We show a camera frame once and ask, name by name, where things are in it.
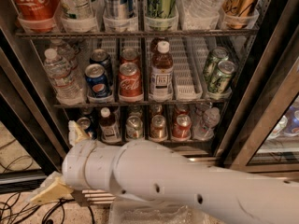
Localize black floor cables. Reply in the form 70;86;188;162
0;137;95;224

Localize water bottle bottom shelf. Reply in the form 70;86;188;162
194;107;221;141

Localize red Coca-Cola can rear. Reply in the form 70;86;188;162
120;49;140;66

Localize large Coca-Cola bottle top shelf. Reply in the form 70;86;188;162
13;0;59;33

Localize green soda can rear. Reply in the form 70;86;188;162
203;47;229;82

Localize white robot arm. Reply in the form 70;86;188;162
29;121;299;224

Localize green soda can front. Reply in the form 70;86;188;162
207;61;236;94

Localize clear water bottle front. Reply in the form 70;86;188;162
44;49;84;105

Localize blue Pepsi can front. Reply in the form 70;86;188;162
85;63;111;98

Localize white empty shelf tray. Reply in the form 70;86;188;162
170;37;203;101

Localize stainless fridge base grille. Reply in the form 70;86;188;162
73;152;299;207

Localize red coca-cola can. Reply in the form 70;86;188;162
119;63;142;97
120;49;140;66

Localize silver green can bottom shelf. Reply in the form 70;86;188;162
126;116;143;139

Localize green tall can top shelf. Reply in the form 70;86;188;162
147;0;176;19

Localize green soda can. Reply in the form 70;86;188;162
207;61;236;94
203;47;229;82

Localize clear plastic bin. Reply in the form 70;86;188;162
108;198;210;224

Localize glass fridge door right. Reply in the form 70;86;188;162
224;57;299;173

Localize cans behind glass door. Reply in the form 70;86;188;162
268;105;299;139

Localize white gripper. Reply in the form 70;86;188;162
29;120;120;205

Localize gold tall can top shelf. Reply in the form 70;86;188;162
222;0;258;29

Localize small tea bottle bottom shelf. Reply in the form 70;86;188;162
99;107;121;143

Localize brown tea bottle rear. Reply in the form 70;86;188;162
149;37;170;53

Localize dark Pepsi can rear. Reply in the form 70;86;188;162
90;49;113;86

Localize red Coca-Cola can front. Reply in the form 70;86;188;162
119;63;142;97

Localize orange can bottom shelf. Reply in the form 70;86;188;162
150;115;166;139

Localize clear water bottle top shelf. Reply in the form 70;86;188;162
186;0;235;19

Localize Pepsi can bottom shelf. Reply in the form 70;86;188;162
77;117;97;140

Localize red can bottom shelf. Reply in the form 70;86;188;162
172;114;192;139

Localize silver blue tall can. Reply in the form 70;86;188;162
104;0;134;20

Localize brown tea bottle white cap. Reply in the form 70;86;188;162
149;41;173;101

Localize clear water bottle behind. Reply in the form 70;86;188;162
50;39;78;70

